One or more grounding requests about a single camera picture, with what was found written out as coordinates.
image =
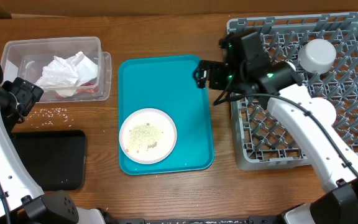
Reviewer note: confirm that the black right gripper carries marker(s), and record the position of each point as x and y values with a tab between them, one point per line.
216	81

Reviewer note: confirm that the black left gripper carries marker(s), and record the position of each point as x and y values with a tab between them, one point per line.
28	93

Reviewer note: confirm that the white napkin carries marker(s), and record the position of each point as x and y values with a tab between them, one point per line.
67	73

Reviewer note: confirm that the grey bowl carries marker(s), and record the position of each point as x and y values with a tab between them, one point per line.
317	56

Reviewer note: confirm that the red snack wrapper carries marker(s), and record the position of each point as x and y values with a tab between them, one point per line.
85	91

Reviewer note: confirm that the white plate with crumbs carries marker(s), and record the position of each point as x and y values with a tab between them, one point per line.
148	136

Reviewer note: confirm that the white cup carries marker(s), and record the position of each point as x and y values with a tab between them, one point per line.
291	65

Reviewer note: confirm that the pink small bowl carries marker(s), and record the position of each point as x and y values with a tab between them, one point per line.
323	110

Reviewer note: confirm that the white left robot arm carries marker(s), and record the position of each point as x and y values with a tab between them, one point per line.
22	200

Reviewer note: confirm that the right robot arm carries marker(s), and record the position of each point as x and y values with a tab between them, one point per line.
280	91

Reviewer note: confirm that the grey dishwasher rack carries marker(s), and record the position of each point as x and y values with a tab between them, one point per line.
260	141

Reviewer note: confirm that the scattered rice grains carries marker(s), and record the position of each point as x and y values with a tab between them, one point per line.
46	117

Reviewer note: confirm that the clear plastic bin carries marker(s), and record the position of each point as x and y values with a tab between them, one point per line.
26	58

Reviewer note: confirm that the black tray bin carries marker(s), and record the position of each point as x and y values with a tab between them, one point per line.
54	159

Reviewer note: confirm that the teal plastic tray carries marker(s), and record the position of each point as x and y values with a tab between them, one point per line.
166	84

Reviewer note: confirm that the cardboard backdrop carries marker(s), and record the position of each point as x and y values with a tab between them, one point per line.
82	8

